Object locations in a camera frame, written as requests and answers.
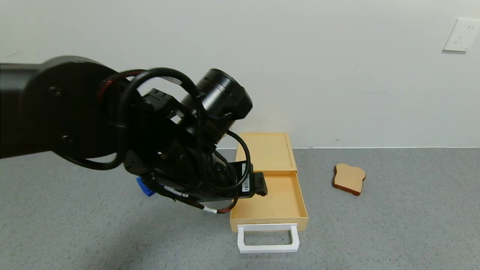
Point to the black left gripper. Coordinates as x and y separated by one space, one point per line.
246 177

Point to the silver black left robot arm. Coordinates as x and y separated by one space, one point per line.
56 108

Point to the toast slice toy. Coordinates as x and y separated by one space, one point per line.
349 178

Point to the blue rolled cloth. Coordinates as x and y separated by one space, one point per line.
145 189

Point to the white wall socket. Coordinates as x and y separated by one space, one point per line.
461 35

